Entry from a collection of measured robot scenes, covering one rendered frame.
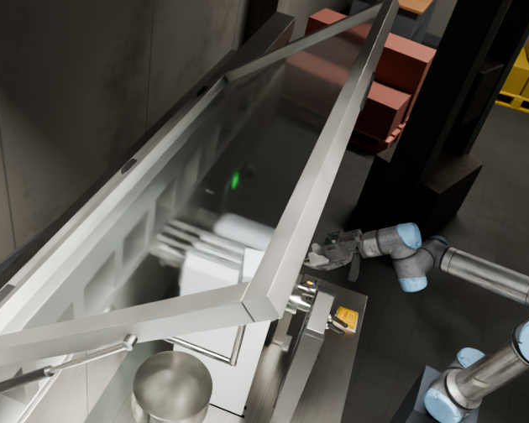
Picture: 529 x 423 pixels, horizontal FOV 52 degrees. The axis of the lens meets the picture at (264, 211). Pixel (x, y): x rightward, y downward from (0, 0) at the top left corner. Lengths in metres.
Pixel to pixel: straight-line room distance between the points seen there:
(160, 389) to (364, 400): 1.98
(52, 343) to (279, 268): 0.32
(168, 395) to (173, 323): 0.57
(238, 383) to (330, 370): 0.41
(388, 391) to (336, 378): 1.23
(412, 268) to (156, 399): 0.80
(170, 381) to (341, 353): 0.94
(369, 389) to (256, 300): 2.56
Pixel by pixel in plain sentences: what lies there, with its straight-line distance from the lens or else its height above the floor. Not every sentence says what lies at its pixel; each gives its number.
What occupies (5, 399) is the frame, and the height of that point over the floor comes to 1.46.
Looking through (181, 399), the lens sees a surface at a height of 1.41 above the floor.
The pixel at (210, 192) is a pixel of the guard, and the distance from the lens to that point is 0.85.
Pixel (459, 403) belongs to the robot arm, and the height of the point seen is 1.13.
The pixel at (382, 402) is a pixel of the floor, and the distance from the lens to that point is 3.04.
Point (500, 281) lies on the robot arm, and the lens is 1.61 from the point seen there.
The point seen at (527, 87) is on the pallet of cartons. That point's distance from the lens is 6.71.
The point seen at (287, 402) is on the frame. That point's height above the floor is 1.17.
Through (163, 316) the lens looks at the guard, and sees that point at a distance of 0.58.
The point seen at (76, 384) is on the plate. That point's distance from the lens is 1.26.
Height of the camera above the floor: 2.39
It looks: 39 degrees down
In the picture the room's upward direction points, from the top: 14 degrees clockwise
